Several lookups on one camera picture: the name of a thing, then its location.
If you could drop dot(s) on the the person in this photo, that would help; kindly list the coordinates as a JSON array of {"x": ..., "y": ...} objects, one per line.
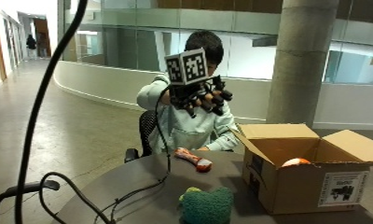
[{"x": 187, "y": 130}]

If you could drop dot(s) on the white cube with black markers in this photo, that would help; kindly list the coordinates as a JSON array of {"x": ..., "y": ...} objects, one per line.
[{"x": 188, "y": 66}]

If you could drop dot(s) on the black office chair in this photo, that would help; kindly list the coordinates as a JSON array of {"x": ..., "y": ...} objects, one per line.
[{"x": 147, "y": 130}]

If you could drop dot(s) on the grey concrete pillar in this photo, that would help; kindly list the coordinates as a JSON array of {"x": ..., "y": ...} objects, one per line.
[{"x": 303, "y": 62}]

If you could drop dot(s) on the orange white round toy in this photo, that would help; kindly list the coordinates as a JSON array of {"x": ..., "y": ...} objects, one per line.
[{"x": 296, "y": 161}]

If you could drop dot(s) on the green knitted soft toy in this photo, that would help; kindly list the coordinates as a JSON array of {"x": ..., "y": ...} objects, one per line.
[{"x": 207, "y": 206}]

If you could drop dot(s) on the brown cardboard box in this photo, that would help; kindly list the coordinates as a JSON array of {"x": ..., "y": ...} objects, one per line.
[{"x": 295, "y": 183}]

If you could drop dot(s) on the black curved armrest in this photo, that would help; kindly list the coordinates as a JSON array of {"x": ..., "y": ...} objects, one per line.
[{"x": 21, "y": 188}]

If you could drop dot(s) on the glass partition wall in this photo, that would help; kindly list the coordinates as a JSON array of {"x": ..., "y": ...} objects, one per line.
[{"x": 244, "y": 37}]

